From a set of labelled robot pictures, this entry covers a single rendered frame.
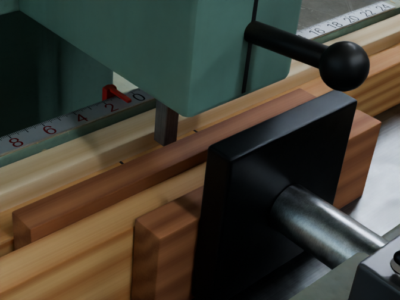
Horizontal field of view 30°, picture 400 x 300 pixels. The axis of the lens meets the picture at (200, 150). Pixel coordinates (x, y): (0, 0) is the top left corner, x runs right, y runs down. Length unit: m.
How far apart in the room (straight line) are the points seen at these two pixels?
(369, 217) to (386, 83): 0.13
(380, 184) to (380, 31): 0.13
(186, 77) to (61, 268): 0.10
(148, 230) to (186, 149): 0.07
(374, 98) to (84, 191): 0.26
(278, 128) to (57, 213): 0.11
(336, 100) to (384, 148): 0.16
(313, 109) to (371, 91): 0.18
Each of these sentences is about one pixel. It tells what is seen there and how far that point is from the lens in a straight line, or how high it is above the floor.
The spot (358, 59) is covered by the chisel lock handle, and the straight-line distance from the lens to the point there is 0.30.
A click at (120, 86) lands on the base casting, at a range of 0.76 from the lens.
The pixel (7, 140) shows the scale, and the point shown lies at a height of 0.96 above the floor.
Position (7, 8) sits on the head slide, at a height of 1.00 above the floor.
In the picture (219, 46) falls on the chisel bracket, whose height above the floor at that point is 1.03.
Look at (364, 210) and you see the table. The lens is 0.46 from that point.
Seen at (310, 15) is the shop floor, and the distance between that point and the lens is 3.04.
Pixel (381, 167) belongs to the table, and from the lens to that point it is 0.50.
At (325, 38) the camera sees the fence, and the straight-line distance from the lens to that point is 0.54.
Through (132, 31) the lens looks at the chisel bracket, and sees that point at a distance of 0.34.
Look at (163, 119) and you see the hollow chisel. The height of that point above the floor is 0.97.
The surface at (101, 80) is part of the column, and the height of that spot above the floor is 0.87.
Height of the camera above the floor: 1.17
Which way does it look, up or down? 34 degrees down
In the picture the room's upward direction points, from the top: 6 degrees clockwise
